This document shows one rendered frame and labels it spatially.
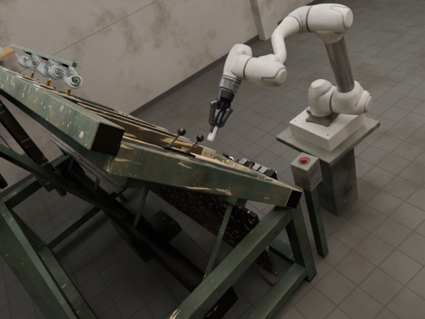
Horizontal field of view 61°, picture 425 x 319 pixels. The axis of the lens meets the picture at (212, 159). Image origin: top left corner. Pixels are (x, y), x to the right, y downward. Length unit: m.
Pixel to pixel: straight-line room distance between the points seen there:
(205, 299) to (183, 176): 0.72
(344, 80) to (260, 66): 0.79
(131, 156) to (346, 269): 1.91
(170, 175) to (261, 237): 0.80
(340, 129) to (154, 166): 1.45
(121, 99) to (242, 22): 2.28
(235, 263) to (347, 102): 1.14
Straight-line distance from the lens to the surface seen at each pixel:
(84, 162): 2.82
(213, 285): 1.92
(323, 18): 1.95
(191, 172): 1.44
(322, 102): 2.40
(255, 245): 1.98
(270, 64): 1.53
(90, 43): 5.00
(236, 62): 1.61
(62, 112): 1.43
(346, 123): 2.49
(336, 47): 2.06
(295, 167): 2.13
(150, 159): 1.31
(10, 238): 1.25
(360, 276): 2.74
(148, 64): 5.31
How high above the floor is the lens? 2.35
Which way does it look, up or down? 37 degrees down
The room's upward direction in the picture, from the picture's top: 22 degrees counter-clockwise
